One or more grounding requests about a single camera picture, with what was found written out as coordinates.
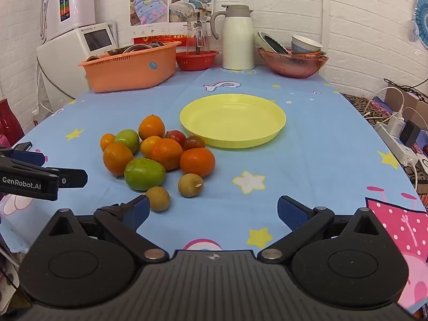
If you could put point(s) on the black adapter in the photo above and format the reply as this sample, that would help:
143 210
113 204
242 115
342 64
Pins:
410 133

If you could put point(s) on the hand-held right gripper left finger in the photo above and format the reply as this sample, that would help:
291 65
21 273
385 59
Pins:
138 212

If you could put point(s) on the red vase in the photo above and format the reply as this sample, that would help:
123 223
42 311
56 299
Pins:
10 120

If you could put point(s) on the white thermos jug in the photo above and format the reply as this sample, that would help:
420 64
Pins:
238 40

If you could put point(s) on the brown longan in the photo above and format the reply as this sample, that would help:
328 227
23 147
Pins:
158 199
190 185

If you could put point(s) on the pink glass bowl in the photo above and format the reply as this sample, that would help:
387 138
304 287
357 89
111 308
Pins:
292 65

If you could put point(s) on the white bowl dark inside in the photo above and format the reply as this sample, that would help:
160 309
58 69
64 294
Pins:
271 41

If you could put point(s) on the cardboard box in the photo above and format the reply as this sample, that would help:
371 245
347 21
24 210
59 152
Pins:
411 105

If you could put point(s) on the white power strip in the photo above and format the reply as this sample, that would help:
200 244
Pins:
398 145

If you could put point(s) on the rimmed ceramic bowl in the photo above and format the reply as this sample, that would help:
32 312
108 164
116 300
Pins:
321 53

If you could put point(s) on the blue printed tablecloth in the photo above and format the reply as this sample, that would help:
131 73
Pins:
317 160

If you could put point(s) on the white water purifier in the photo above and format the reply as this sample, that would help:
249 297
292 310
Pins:
78 3

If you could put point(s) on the glass pitcher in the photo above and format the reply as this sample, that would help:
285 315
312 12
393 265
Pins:
197 38

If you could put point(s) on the orange plastic basket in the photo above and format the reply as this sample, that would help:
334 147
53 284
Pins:
127 72

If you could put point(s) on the large green mango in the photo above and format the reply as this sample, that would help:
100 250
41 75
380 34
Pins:
144 174

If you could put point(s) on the red tomato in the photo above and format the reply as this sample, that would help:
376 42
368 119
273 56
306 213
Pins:
194 142
175 137

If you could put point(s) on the red plastic basket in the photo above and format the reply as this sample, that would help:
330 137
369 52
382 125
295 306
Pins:
195 61

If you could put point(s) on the wall poster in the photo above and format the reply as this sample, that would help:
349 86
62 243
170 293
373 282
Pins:
150 0

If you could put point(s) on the white and blue bowl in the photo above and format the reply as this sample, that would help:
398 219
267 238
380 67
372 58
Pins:
304 45

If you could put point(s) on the small yellow-orange citrus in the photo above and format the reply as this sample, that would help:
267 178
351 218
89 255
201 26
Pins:
148 145

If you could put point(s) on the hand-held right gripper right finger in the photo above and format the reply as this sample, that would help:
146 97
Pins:
291 212

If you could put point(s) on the blue wall decoration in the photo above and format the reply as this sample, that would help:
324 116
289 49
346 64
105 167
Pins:
422 20

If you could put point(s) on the yellow plastic plate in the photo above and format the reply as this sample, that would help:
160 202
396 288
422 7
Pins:
234 120

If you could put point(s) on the white appliance with screen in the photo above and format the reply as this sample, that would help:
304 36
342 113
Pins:
63 60

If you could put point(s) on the small orange tangerine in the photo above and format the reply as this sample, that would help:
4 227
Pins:
107 141

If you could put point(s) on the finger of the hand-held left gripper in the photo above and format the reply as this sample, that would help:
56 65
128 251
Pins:
73 178
28 157

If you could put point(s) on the small green mango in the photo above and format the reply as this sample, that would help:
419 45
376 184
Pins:
127 139

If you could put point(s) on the metal bowls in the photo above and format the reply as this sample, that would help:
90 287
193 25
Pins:
133 49

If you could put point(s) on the leopard pattern cloth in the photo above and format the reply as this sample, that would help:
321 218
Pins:
361 103

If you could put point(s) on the white charger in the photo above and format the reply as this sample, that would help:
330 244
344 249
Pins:
396 123

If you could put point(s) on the pointed orange citrus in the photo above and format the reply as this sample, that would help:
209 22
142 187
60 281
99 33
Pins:
151 127

